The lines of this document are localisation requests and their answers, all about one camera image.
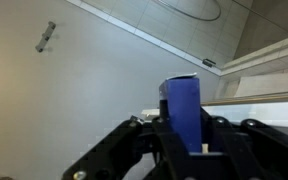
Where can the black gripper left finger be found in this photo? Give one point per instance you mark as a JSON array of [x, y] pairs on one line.
[[117, 150]]

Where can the blue cardboard box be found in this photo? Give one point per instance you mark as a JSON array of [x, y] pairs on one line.
[[184, 113]]

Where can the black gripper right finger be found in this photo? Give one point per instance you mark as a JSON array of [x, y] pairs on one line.
[[264, 150]]

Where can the metal glass door hinge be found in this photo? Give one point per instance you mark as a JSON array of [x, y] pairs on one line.
[[209, 62]]

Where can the grey metal wall hook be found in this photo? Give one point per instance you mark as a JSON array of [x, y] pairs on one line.
[[45, 36]]

